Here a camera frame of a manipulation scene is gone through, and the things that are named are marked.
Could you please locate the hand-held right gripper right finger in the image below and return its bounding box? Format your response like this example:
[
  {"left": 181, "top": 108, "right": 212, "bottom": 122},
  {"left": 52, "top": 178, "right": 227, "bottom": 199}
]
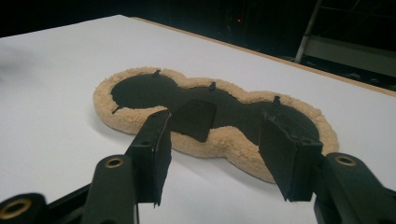
[{"left": 258, "top": 109, "right": 324, "bottom": 203}]

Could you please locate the white metal stand frame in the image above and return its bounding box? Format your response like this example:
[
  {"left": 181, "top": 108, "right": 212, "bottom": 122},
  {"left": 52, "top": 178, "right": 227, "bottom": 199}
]
[{"left": 293, "top": 0, "right": 396, "bottom": 79}]

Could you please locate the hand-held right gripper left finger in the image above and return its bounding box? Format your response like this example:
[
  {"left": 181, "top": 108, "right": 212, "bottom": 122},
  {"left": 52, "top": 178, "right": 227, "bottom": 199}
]
[{"left": 125, "top": 108, "right": 173, "bottom": 208}]

